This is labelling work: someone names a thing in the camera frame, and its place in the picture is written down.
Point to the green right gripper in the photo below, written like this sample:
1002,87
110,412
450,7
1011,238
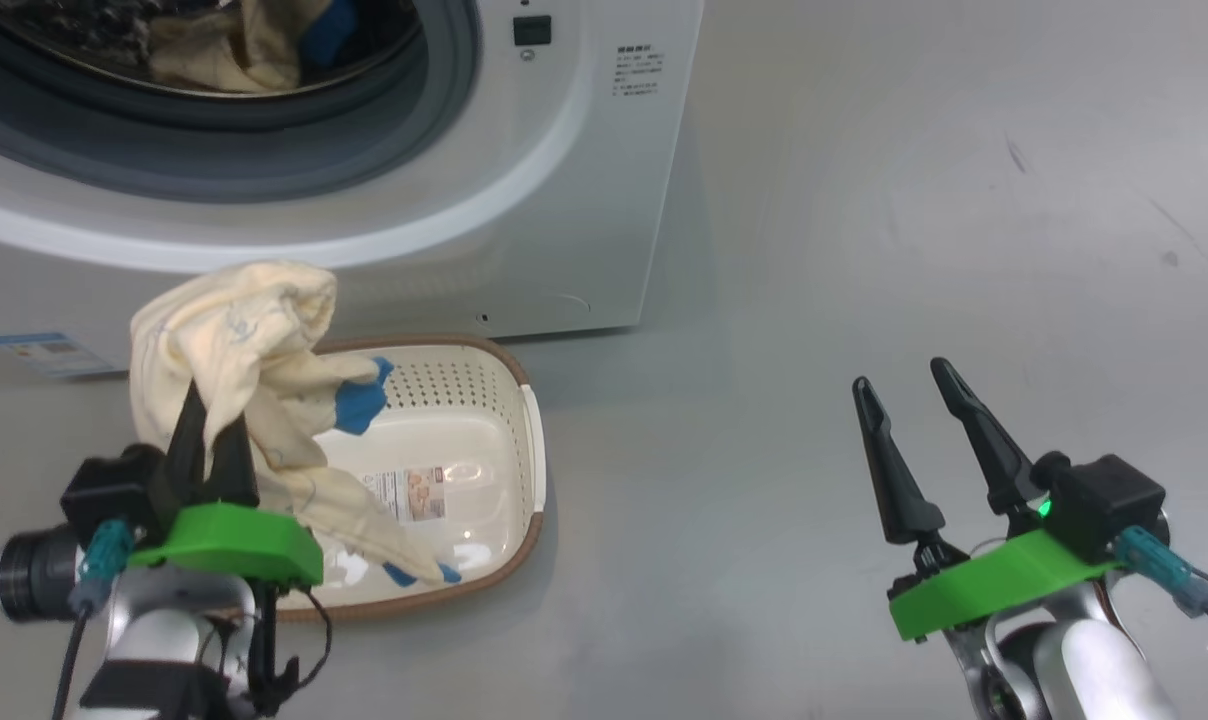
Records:
1004,580

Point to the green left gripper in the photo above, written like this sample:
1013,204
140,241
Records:
234,545

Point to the cream garment small blue cuffs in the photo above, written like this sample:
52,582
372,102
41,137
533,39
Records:
234,330

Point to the cream garment wide blue patch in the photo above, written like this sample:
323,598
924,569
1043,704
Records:
224,55

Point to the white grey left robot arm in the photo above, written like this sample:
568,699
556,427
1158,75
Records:
164,620

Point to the white front-load washing machine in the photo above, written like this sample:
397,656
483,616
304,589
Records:
564,200

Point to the stainless steel washing machine drum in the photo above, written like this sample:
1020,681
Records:
64,30

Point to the black door lock socket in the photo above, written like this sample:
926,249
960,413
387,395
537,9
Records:
532,30

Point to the basket product label sticker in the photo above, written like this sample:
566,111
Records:
409,495

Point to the blue energy label sticker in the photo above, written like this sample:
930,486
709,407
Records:
49,352

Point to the cream perforated laundry basket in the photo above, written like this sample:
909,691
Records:
494,480

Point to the round drain filter cover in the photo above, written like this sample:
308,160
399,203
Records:
559,303

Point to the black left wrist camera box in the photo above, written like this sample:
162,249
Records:
114,490

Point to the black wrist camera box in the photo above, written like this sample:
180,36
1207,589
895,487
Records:
114,490
1104,500

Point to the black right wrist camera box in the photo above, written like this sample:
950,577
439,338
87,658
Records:
1104,500

